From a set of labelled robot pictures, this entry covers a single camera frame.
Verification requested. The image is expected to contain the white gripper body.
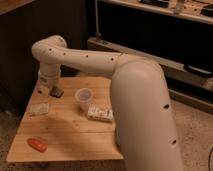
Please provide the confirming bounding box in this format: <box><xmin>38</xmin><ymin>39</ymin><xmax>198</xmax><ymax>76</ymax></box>
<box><xmin>38</xmin><ymin>71</ymin><xmax>61</xmax><ymax>94</ymax></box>

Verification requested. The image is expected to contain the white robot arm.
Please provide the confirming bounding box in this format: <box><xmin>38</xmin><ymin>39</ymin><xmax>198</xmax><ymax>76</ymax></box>
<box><xmin>31</xmin><ymin>35</ymin><xmax>184</xmax><ymax>171</ymax></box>

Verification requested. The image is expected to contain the white clear packet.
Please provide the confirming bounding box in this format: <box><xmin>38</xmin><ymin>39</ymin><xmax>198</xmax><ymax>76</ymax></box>
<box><xmin>29</xmin><ymin>103</ymin><xmax>50</xmax><ymax>116</ymax></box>

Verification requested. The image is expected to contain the wooden table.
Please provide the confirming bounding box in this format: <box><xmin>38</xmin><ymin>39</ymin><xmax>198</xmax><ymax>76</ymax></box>
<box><xmin>7</xmin><ymin>77</ymin><xmax>122</xmax><ymax>162</ymax></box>

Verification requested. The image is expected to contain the metal pole stand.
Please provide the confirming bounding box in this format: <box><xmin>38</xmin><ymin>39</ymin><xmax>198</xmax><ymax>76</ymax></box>
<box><xmin>94</xmin><ymin>0</ymin><xmax>101</xmax><ymax>41</ymax></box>

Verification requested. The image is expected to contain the white patterned box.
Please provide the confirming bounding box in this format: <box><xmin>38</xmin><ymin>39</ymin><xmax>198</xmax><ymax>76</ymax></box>
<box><xmin>87</xmin><ymin>106</ymin><xmax>113</xmax><ymax>122</ymax></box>

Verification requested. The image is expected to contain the orange red toy carrot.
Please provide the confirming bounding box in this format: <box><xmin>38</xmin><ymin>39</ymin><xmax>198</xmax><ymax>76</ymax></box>
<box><xmin>27</xmin><ymin>138</ymin><xmax>47</xmax><ymax>152</ymax></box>

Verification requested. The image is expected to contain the dark shelf unit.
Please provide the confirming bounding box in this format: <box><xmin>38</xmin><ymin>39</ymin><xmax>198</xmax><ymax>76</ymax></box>
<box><xmin>86</xmin><ymin>0</ymin><xmax>213</xmax><ymax>114</ymax></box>

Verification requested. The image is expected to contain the black device on ledge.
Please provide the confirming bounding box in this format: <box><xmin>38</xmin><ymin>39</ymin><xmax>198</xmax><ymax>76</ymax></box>
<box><xmin>183</xmin><ymin>65</ymin><xmax>213</xmax><ymax>78</ymax></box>

